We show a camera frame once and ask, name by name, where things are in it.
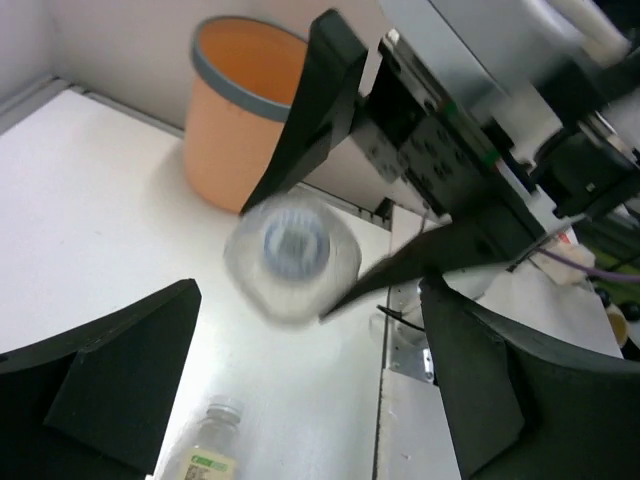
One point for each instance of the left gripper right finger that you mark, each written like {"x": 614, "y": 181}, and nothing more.
{"x": 521, "y": 404}

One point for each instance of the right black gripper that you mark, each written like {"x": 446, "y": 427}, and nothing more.
{"x": 499, "y": 114}

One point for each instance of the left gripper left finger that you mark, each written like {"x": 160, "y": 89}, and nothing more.
{"x": 94, "y": 402}

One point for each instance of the square clear bottle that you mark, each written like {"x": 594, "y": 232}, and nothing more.
{"x": 292, "y": 258}

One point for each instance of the orange bin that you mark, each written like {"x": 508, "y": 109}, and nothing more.
{"x": 246, "y": 75}

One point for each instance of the yellow label lying bottle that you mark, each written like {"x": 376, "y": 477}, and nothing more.
{"x": 208, "y": 450}

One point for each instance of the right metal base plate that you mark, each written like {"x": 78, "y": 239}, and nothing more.
{"x": 407, "y": 349}

